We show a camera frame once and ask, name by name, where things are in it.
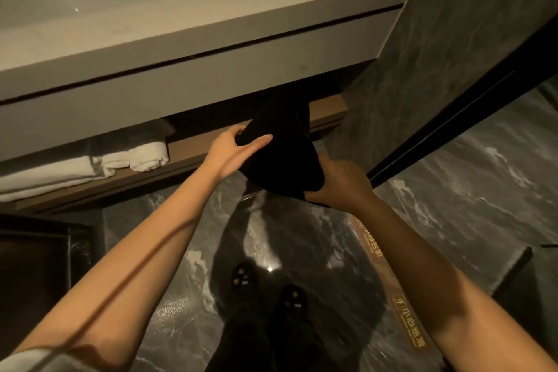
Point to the person's left hand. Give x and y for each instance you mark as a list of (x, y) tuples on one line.
[(222, 156)]

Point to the person's right hand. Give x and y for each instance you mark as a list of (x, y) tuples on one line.
[(344, 186)]

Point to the person's right thumb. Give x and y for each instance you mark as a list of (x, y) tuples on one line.
[(314, 195)]

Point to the person's left thumb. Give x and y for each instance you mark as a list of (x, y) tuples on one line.
[(256, 144)]

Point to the black cloth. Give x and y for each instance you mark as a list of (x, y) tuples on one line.
[(283, 153)]

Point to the person's left forearm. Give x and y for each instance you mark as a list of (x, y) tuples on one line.
[(144, 249)]

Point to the person's right forearm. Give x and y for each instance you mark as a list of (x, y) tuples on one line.
[(431, 289)]

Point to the brown wooden shelf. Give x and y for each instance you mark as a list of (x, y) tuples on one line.
[(187, 153)]

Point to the grey vanity counter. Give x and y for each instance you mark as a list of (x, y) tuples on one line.
[(196, 66)]

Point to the small rolled white towel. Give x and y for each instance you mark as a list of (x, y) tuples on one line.
[(149, 156), (116, 160)]

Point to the black shoe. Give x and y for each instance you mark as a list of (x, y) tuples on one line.
[(244, 282), (293, 303)]

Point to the gold floor caution strip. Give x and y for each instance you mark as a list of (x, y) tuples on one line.
[(394, 293)]

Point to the black trousers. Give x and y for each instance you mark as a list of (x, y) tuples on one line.
[(270, 341)]

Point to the large folded white towel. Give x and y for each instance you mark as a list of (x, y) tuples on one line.
[(52, 175)]

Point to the dark stone step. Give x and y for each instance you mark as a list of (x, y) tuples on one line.
[(529, 289)]

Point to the dark square bin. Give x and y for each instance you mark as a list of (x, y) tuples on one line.
[(39, 280)]

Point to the white shirt sleeve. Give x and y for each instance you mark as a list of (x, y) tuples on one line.
[(39, 362)]

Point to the black metal door frame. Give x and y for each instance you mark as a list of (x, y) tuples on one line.
[(462, 110)]

